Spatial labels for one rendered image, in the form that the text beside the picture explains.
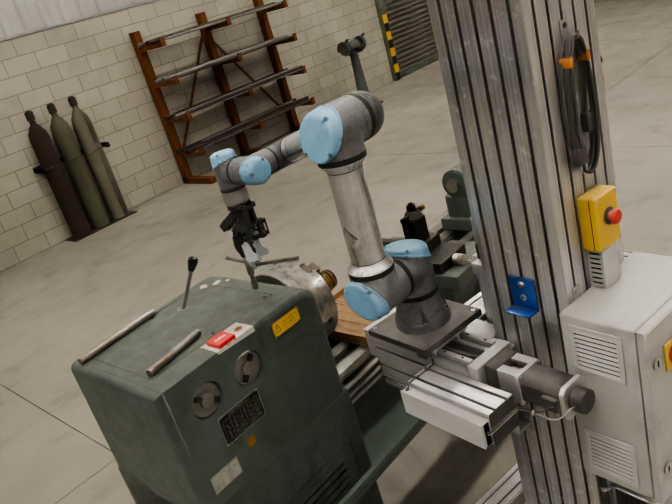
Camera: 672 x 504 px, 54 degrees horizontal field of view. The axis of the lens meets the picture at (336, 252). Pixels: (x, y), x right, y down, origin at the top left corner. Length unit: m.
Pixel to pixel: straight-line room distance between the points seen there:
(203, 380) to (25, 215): 7.15
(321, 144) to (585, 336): 0.73
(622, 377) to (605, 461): 0.29
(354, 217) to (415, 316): 0.35
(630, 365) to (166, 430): 1.11
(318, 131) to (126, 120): 7.98
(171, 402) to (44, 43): 7.60
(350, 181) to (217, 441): 0.79
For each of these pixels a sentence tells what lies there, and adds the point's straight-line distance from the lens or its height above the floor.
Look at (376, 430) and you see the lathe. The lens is 2.52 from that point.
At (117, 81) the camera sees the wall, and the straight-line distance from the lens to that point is 9.39.
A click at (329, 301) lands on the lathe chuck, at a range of 2.21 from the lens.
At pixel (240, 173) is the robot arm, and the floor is 1.65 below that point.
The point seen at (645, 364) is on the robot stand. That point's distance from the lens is 1.57.
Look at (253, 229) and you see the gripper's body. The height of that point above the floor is 1.47.
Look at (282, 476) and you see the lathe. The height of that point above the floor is 0.79.
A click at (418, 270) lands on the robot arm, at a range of 1.70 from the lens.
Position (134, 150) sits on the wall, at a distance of 9.41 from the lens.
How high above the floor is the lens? 2.06
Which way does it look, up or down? 22 degrees down
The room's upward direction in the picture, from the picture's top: 16 degrees counter-clockwise
